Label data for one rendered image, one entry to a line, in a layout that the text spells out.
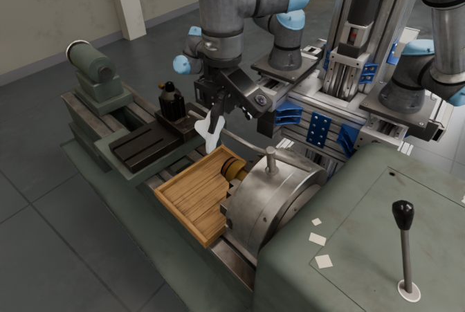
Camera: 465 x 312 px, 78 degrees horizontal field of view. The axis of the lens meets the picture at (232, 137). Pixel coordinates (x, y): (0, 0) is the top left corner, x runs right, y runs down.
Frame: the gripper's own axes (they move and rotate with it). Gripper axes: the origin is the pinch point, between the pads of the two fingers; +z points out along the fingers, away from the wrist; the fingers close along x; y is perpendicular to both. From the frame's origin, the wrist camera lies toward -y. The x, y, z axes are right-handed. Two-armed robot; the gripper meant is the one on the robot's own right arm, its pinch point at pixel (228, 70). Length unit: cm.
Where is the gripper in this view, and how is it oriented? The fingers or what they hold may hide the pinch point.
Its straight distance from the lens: 149.4
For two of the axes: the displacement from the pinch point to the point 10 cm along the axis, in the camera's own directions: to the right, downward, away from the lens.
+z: 5.4, -1.9, 8.2
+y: -2.3, -9.7, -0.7
